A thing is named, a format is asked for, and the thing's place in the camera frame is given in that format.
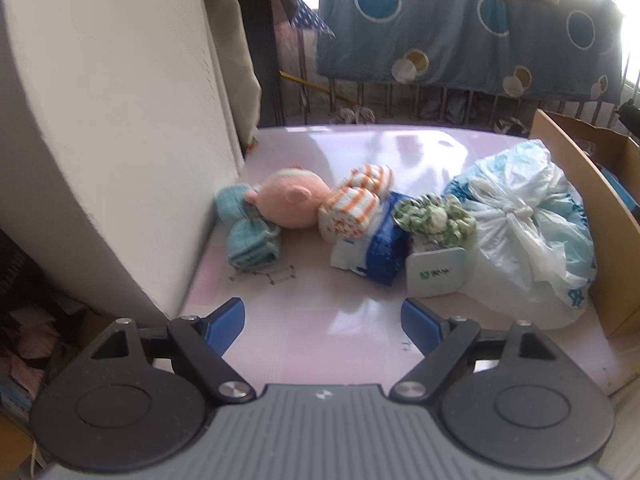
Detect green floral cloth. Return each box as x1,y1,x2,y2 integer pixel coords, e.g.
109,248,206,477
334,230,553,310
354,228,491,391
392,193,477,250

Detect dark printed box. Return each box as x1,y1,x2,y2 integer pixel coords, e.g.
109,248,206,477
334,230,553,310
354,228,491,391
0,230,46,311

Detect brown cardboard box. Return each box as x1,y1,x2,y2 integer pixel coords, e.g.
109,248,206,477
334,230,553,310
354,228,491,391
529,108,640,339

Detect pink paper scraps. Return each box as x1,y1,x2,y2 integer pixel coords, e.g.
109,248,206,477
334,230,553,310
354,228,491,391
10,310,71,361

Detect beige curtain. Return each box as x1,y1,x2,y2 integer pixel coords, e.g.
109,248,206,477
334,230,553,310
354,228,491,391
197,0,263,143

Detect blue dotted bedsheet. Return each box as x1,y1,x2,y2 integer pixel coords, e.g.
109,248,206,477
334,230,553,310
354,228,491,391
316,0,626,106

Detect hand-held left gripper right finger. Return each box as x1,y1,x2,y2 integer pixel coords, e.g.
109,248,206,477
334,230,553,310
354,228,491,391
389,297,558,403

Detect yellow stick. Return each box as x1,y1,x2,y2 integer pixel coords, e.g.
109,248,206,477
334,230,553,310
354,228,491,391
280,71,351,101

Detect metal railing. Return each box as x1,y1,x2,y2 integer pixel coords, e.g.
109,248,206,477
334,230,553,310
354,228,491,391
280,25,631,136

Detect orange striped towel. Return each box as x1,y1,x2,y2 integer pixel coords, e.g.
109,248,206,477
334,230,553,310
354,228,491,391
317,164,396,243

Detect white plastic bag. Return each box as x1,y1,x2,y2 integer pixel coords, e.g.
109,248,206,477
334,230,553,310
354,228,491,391
442,139,597,331

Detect blue and white wipes packet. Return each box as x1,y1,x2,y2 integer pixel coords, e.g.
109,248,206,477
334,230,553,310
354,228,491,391
330,191,412,287

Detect teal checkered cloth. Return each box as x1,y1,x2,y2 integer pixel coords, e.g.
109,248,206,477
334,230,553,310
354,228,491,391
215,184,282,268

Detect grey cloth bundle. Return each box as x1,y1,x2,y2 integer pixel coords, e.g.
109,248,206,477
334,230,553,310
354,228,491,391
330,106,376,125

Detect blue printed packet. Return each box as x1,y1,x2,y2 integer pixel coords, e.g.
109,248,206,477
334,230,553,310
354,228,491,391
0,360,36,421

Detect white square box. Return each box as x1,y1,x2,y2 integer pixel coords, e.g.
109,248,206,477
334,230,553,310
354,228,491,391
405,246,473,298

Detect dark door frame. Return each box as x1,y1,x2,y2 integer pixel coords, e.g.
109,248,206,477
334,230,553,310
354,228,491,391
227,0,301,128

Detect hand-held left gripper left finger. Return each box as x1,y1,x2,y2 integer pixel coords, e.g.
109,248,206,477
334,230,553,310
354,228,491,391
90,296,257,405

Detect black device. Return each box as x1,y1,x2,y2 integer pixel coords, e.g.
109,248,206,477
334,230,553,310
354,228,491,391
615,100,640,146

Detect pink plush toy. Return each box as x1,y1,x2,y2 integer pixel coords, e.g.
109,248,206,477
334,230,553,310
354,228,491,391
244,166,332,231

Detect star patterned flag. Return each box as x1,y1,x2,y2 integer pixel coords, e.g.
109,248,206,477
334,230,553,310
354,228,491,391
290,0,337,38

